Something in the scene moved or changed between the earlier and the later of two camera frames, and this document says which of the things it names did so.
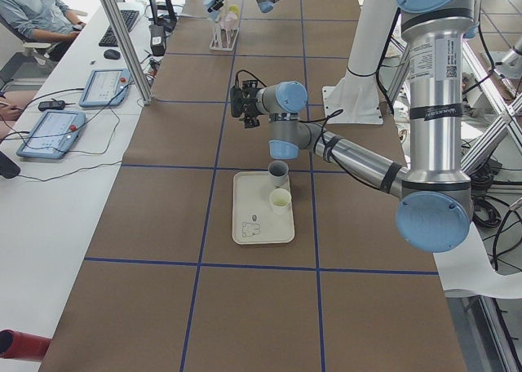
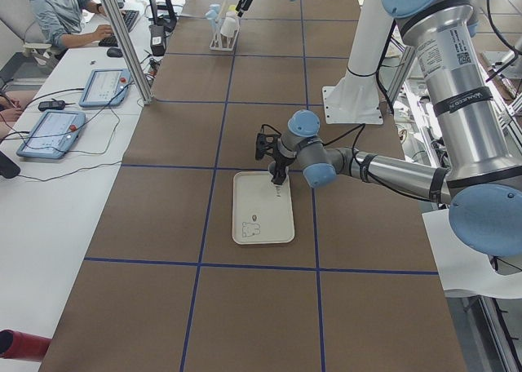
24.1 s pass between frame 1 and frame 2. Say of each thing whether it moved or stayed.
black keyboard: stayed
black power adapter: stayed
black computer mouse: stayed
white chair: stayed
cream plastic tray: stayed
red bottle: stayed
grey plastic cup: stayed
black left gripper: moved
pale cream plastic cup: moved
